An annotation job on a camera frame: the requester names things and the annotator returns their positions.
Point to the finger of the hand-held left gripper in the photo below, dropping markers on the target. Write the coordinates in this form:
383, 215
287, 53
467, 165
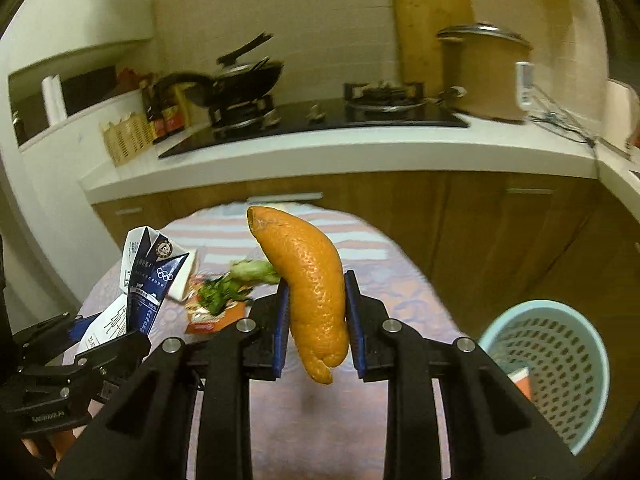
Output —
115, 355
47, 335

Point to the black wok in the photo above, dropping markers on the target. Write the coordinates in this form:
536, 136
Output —
235, 85

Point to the green vegetable scraps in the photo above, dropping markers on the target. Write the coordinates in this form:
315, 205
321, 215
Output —
235, 280

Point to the light blue plastic basket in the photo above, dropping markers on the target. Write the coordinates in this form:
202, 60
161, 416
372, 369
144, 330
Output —
565, 360

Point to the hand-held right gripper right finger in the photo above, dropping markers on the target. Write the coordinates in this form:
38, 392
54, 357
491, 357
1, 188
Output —
356, 340

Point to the black frying pan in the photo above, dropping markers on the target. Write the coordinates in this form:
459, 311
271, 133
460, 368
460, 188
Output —
245, 52

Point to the yellow woven basket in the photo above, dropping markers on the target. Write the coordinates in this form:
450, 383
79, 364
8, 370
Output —
127, 140

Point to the white paper roll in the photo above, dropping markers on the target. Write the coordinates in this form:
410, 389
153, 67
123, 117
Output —
54, 100

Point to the wooden cutting board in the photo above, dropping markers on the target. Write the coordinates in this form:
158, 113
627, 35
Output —
425, 35

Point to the orange paper cup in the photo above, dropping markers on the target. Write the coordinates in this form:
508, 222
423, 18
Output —
521, 382

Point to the person's left hand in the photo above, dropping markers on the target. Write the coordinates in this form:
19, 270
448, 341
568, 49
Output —
60, 442

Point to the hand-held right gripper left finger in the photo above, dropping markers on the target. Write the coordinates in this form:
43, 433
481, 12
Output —
281, 340

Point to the orange peel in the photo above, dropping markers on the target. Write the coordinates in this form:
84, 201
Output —
310, 290

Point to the wooden base cabinets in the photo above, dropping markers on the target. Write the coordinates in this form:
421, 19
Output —
475, 220

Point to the gold snack packet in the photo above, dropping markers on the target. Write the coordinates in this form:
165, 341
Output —
220, 321

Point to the rice cooker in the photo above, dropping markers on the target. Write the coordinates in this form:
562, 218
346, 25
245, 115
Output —
480, 75

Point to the black gas stove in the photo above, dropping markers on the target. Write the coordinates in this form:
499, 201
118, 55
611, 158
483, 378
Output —
325, 125

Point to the dark sauce bottle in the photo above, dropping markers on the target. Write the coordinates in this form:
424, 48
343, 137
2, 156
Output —
157, 117
175, 115

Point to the white blue milk carton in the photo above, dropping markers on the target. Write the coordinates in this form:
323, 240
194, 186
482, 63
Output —
147, 280

